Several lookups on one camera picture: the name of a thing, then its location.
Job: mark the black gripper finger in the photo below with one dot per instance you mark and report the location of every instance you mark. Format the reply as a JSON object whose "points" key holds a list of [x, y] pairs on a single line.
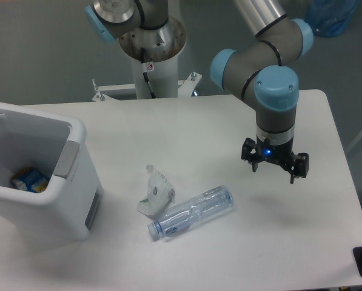
{"points": [[299, 167], [249, 153]]}

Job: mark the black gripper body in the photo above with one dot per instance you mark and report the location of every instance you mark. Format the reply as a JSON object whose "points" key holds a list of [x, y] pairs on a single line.
{"points": [[281, 155]]}

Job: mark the clear plastic water bottle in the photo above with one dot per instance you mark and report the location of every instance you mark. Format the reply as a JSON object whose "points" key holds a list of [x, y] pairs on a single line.
{"points": [[181, 216]]}

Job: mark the white pouch wrapper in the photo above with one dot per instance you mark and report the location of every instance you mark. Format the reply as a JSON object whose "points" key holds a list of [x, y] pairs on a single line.
{"points": [[160, 192]]}

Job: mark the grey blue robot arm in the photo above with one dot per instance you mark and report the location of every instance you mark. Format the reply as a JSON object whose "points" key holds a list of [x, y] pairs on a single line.
{"points": [[260, 76]]}

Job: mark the white plastic trash can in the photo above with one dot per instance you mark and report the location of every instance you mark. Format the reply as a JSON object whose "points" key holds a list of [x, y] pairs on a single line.
{"points": [[55, 145]]}

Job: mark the blue plastic bag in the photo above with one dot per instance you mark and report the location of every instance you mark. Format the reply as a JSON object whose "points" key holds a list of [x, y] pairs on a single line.
{"points": [[330, 18]]}

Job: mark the blue yellow carton in bin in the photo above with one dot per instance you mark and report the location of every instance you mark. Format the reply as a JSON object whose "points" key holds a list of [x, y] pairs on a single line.
{"points": [[30, 179]]}

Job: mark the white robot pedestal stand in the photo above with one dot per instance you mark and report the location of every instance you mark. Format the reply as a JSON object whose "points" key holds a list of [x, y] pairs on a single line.
{"points": [[153, 56]]}

